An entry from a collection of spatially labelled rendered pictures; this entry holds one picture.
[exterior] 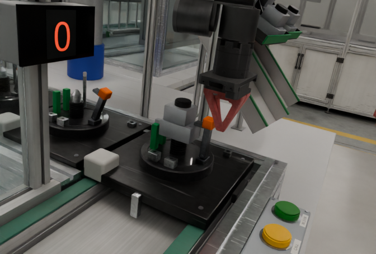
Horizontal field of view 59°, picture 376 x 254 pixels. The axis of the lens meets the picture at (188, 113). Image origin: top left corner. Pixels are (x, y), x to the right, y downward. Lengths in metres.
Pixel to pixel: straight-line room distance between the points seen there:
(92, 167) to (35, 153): 0.10
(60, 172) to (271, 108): 0.53
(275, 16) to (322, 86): 3.90
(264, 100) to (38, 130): 0.57
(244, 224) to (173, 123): 0.20
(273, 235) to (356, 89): 4.20
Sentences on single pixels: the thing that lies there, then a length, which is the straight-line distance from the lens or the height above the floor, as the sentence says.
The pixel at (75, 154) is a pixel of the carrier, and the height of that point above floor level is 0.97.
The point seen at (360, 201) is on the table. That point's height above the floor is 0.86.
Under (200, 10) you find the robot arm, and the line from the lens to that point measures 0.51.
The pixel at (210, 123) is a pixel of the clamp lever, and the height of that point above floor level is 1.07.
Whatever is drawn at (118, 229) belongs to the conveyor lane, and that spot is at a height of 0.92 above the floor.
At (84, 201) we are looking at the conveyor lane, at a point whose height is 0.92.
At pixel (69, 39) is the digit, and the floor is 1.20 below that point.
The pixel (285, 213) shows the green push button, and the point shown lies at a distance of 0.56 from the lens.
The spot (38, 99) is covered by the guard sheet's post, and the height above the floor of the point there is 1.10.
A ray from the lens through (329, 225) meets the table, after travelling 0.78.
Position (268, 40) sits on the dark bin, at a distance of 0.74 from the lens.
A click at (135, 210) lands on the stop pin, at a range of 0.56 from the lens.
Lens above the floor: 1.28
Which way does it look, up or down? 20 degrees down
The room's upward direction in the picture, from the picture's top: 7 degrees clockwise
